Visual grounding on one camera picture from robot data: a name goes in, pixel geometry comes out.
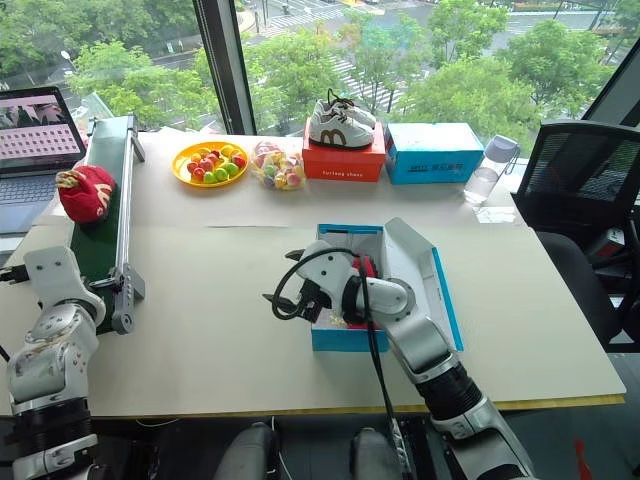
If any orange shoebox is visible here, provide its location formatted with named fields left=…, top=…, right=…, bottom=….
left=301, top=121, right=388, bottom=183

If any white sneakers pair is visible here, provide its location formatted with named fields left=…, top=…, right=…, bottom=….
left=306, top=98, right=376, bottom=149

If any open blue shoebox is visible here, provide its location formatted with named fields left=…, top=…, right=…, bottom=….
left=310, top=216, right=466, bottom=354

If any black window post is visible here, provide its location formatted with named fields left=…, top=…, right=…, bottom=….
left=191, top=0, right=259, bottom=136

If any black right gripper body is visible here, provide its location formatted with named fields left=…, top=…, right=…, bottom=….
left=299, top=281, right=333, bottom=323

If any closed blue shoebox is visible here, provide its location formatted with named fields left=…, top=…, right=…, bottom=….
left=384, top=122, right=486, bottom=186

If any red shoe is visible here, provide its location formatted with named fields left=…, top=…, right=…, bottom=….
left=348, top=253, right=380, bottom=280

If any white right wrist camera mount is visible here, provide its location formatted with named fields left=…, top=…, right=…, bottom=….
left=298, top=240, right=364, bottom=314

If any clear bag of colourful candy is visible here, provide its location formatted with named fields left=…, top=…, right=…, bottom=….
left=249, top=140, right=308, bottom=192

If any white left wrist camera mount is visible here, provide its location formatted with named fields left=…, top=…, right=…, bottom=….
left=22, top=244, right=85, bottom=303

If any laptop computer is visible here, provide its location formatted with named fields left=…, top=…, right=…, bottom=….
left=0, top=85, right=89, bottom=237

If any black office chair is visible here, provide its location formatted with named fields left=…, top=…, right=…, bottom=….
left=513, top=119, right=640, bottom=352

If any clear water bottle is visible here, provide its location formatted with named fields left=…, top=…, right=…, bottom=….
left=463, top=134, right=522, bottom=207

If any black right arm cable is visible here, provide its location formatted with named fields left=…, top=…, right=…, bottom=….
left=271, top=247, right=417, bottom=480

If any white shoe with brown print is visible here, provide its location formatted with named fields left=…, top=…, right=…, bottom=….
left=344, top=102, right=378, bottom=129

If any green conveyor belt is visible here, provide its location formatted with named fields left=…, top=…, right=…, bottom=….
left=69, top=115, right=148, bottom=337

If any yellow plate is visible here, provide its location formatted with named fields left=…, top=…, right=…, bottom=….
left=170, top=141, right=250, bottom=188

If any dark grey rounded shape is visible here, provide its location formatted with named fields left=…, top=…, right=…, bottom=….
left=348, top=426, right=407, bottom=480
left=213, top=421, right=277, bottom=480

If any slanted black window frame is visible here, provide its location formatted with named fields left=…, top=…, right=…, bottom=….
left=579, top=48, right=640, bottom=126

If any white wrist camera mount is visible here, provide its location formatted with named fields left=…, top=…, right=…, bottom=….
left=22, top=244, right=85, bottom=303
left=298, top=240, right=364, bottom=314

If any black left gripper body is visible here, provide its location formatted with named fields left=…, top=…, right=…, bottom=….
left=0, top=265, right=29, bottom=288

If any red plush hat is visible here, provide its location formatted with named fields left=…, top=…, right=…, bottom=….
left=55, top=165, right=118, bottom=224

